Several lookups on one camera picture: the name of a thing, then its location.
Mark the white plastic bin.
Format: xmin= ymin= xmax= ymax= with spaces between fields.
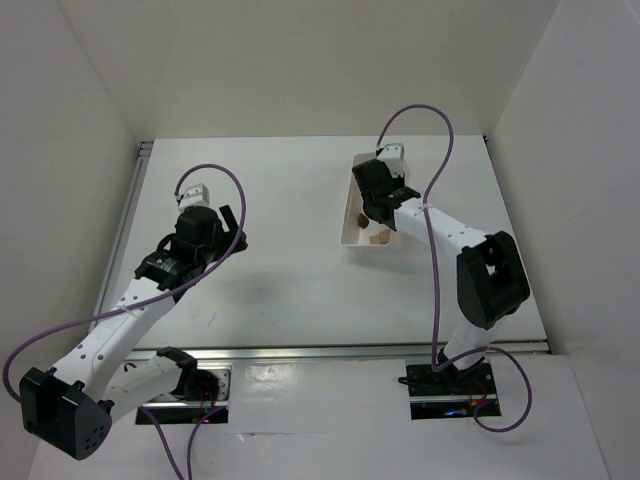
xmin=340 ymin=151 xmax=409 ymax=248

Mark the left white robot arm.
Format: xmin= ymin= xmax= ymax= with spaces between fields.
xmin=19 ymin=205 xmax=247 ymax=460

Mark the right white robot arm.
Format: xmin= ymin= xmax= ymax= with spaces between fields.
xmin=352 ymin=159 xmax=531 ymax=384

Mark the dark brown house block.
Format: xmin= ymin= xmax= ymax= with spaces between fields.
xmin=357 ymin=214 xmax=369 ymax=229

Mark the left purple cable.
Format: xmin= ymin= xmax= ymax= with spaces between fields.
xmin=2 ymin=164 xmax=249 ymax=480

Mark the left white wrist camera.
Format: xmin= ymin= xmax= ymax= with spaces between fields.
xmin=177 ymin=183 xmax=210 ymax=212

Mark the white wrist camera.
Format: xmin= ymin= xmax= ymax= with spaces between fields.
xmin=376 ymin=143 xmax=406 ymax=178
xmin=177 ymin=183 xmax=210 ymax=212

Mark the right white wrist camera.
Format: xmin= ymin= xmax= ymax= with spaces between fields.
xmin=376 ymin=143 xmax=406 ymax=178

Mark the aluminium left rail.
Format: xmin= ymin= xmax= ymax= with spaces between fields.
xmin=93 ymin=140 xmax=155 ymax=315

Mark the aluminium rail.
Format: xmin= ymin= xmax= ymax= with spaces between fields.
xmin=93 ymin=140 xmax=155 ymax=315
xmin=125 ymin=340 xmax=551 ymax=362

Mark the aluminium front rail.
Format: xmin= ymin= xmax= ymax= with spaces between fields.
xmin=125 ymin=340 xmax=551 ymax=362

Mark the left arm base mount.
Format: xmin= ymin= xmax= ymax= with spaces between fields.
xmin=143 ymin=366 xmax=232 ymax=425

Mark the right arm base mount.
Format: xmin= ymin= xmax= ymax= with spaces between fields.
xmin=398 ymin=362 xmax=501 ymax=420

